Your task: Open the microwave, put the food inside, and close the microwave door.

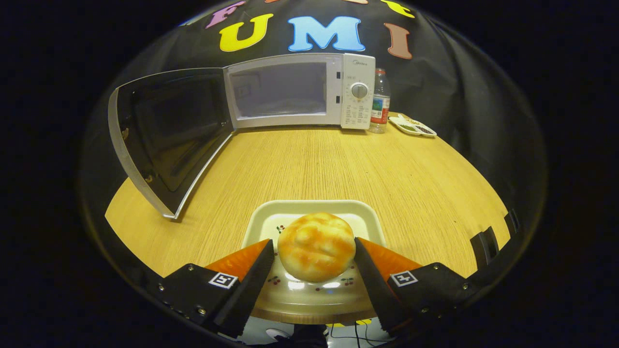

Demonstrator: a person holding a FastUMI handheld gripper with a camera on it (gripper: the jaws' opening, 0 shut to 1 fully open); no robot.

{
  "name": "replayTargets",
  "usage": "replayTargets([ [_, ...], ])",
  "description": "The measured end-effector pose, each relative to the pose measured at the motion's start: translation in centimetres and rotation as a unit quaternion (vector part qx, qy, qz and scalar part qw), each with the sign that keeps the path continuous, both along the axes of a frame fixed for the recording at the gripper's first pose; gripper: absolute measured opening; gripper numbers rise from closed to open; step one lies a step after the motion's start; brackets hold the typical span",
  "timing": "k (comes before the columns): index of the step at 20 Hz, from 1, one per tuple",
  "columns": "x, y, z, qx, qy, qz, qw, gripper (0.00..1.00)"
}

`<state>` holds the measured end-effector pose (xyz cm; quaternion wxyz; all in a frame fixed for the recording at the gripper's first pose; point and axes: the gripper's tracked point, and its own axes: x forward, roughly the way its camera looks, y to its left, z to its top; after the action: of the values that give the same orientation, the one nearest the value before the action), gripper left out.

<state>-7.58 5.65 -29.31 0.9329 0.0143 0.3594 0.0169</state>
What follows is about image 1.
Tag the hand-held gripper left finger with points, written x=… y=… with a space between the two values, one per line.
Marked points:
x=251 y=285

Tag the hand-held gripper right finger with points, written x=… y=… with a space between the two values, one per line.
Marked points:
x=375 y=285

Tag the round golden bread bun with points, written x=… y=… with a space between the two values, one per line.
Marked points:
x=316 y=246

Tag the white microwave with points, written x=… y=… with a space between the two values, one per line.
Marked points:
x=358 y=113

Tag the cream cherry print plate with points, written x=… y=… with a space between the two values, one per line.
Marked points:
x=309 y=299

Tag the black table clamp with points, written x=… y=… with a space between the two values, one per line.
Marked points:
x=485 y=246
x=511 y=222

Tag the white divided bean dish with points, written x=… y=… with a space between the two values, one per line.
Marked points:
x=411 y=126

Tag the clear plastic water bottle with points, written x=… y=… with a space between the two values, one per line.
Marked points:
x=380 y=104

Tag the black backdrop cloth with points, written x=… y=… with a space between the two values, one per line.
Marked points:
x=459 y=72

